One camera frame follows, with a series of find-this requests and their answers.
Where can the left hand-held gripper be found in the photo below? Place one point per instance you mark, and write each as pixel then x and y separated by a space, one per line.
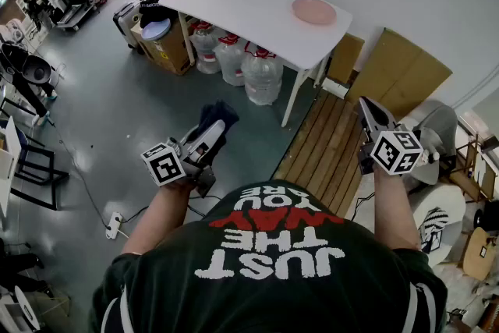
pixel 163 167

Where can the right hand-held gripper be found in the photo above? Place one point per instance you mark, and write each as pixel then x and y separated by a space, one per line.
pixel 395 152

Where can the dark blue cloth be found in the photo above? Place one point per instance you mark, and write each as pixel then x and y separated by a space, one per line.
pixel 216 113

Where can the big pink plate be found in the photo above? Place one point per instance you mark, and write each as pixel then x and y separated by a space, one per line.
pixel 313 11

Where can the person's left forearm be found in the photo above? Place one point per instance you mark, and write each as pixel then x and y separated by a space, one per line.
pixel 156 218

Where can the person's right forearm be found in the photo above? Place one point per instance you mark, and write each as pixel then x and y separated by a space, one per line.
pixel 393 206

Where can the small white box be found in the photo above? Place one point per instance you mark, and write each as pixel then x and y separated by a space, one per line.
pixel 334 87

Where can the wooden slat pallet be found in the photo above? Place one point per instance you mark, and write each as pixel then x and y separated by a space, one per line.
pixel 323 144

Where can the large flat cardboard sheet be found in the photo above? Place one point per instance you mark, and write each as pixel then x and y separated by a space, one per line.
pixel 405 70

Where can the grey armchair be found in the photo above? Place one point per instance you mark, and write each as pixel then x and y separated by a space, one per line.
pixel 440 121

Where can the small flat cardboard sheet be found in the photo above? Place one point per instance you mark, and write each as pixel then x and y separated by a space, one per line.
pixel 347 56

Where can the clear water jug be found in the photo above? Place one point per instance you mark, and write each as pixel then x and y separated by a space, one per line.
pixel 261 78
pixel 232 62
pixel 206 50

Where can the white table leg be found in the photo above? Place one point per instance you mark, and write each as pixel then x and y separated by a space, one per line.
pixel 294 97
pixel 187 39

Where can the brown cardboard box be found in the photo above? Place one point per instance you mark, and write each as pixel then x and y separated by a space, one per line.
pixel 167 50

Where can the wooden rack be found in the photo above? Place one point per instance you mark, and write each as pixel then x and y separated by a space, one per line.
pixel 473 167

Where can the white round seat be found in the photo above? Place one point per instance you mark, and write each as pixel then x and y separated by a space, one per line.
pixel 452 206

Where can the black and white striped cushion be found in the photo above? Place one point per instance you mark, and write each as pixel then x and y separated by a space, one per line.
pixel 432 226

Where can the white power strip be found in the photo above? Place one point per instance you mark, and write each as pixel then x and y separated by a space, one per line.
pixel 113 225

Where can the grey suitcase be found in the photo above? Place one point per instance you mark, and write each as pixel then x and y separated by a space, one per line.
pixel 124 21

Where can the person's dark green shirt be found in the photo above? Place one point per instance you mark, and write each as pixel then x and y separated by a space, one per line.
pixel 273 304

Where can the black metal stool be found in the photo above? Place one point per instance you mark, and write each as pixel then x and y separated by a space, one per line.
pixel 35 167

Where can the black flat cart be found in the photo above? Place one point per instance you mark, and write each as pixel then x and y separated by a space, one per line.
pixel 74 17

